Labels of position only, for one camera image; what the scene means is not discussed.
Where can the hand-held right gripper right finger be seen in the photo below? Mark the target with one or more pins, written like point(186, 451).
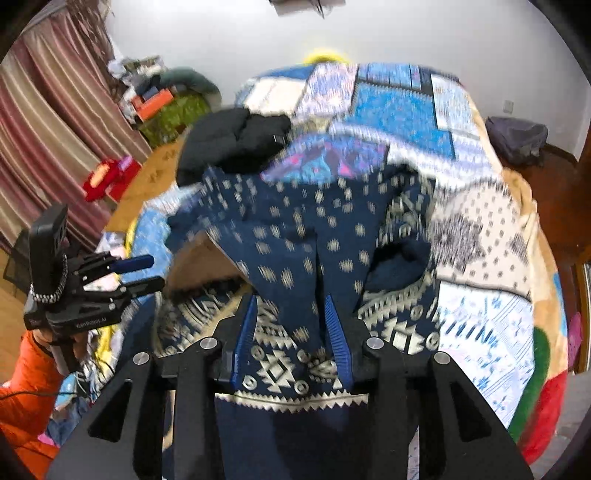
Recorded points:
point(337, 337)

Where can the white wall socket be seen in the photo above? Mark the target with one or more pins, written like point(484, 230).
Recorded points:
point(508, 106)

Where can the black folded clothes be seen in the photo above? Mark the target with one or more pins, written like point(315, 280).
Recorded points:
point(221, 138)

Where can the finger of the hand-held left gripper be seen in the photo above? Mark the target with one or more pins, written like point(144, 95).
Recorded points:
point(145, 285)
point(134, 264)

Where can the blue patchwork blanket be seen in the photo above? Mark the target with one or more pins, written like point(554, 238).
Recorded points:
point(480, 258)

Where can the green patterned cloth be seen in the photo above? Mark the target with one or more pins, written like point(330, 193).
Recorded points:
point(180, 115)

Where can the orange box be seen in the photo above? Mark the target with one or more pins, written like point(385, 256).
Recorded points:
point(154, 104)

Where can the striped brown curtain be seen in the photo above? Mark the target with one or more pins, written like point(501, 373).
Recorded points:
point(60, 115)

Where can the yellow round object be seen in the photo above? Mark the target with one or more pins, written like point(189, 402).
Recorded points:
point(323, 54)

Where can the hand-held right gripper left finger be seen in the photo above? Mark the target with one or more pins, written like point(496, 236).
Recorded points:
point(244, 332)

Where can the red plush toy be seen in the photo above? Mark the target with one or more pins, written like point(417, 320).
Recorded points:
point(108, 177)

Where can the navy patterned hooded garment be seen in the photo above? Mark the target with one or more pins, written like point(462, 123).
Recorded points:
point(295, 240)

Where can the grey cushion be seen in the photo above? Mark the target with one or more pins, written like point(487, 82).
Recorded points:
point(194, 81)

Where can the person's left forearm orange sleeve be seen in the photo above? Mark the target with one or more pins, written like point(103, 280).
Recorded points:
point(23, 415)

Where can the person's left hand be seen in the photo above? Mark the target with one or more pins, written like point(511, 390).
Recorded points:
point(40, 338)

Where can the pile of clutter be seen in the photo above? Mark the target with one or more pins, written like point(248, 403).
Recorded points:
point(134, 78)

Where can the grey backpack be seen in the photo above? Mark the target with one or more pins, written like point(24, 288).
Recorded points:
point(517, 138)

